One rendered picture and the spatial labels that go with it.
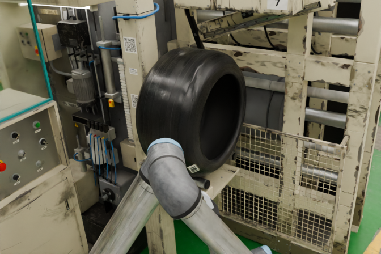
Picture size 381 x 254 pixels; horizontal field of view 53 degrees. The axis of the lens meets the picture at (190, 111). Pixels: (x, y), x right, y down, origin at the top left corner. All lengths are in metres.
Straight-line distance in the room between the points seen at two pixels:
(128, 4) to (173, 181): 0.95
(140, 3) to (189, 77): 0.43
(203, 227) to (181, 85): 0.63
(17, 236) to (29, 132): 0.50
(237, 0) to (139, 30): 0.46
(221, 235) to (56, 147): 1.16
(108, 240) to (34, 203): 0.77
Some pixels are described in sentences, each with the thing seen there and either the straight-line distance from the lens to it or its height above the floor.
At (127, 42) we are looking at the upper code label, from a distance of 1.84.
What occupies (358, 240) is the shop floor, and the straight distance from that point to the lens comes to 2.99.
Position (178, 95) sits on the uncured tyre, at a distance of 1.54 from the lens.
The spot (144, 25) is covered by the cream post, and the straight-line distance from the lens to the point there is 1.80.
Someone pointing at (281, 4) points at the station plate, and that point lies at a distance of 1.69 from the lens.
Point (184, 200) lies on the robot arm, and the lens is 1.07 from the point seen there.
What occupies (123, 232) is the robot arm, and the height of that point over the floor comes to 1.11.
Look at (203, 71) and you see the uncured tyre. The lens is 1.59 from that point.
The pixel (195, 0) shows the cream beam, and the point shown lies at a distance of 1.87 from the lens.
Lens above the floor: 1.97
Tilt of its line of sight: 25 degrees down
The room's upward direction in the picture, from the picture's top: 3 degrees counter-clockwise
